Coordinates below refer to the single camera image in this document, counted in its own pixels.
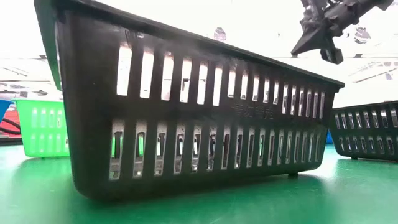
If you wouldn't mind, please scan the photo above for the green table mat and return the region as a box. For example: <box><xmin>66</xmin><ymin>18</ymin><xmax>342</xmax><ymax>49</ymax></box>
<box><xmin>0</xmin><ymin>144</ymin><xmax>398</xmax><ymax>224</ymax></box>

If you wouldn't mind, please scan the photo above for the black cable loop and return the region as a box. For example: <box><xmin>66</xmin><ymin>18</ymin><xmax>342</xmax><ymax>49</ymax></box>
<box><xmin>0</xmin><ymin>118</ymin><xmax>22</xmax><ymax>136</ymax></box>

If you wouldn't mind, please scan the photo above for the red storage bin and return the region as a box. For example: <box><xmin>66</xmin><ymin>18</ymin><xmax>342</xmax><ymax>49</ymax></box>
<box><xmin>0</xmin><ymin>110</ymin><xmax>22</xmax><ymax>135</ymax></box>

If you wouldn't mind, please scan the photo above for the green slotted plastic basket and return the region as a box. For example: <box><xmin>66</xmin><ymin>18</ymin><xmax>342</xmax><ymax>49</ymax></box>
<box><xmin>14</xmin><ymin>98</ymin><xmax>70</xmax><ymax>158</ymax></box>

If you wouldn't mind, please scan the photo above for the black slotted plastic basket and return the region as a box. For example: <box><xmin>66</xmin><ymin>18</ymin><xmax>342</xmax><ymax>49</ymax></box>
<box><xmin>33</xmin><ymin>0</ymin><xmax>345</xmax><ymax>200</ymax></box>
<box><xmin>328</xmin><ymin>100</ymin><xmax>398</xmax><ymax>162</ymax></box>

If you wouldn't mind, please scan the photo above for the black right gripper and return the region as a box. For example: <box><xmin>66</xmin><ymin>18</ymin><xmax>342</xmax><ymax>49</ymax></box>
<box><xmin>290</xmin><ymin>0</ymin><xmax>355</xmax><ymax>65</ymax></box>

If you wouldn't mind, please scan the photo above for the ceiling cable reel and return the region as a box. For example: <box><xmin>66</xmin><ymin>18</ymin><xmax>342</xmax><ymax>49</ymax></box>
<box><xmin>213</xmin><ymin>27</ymin><xmax>227</xmax><ymax>42</ymax></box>
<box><xmin>354</xmin><ymin>27</ymin><xmax>371</xmax><ymax>44</ymax></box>

